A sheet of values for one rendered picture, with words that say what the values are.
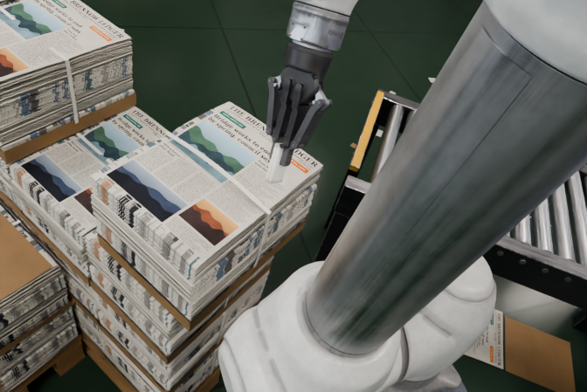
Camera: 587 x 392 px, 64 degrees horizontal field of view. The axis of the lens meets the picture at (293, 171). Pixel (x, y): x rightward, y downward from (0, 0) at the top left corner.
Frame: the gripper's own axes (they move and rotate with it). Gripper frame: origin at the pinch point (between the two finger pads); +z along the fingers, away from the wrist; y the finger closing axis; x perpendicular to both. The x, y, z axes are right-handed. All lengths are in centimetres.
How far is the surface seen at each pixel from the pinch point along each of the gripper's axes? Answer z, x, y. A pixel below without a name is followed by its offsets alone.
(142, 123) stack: 16, 13, -63
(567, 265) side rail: 20, 88, 38
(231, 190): 10.6, 1.0, -10.6
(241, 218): 13.0, -1.0, -4.2
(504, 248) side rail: 21, 77, 23
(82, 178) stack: 27, -7, -53
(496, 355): 86, 139, 27
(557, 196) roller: 8, 111, 24
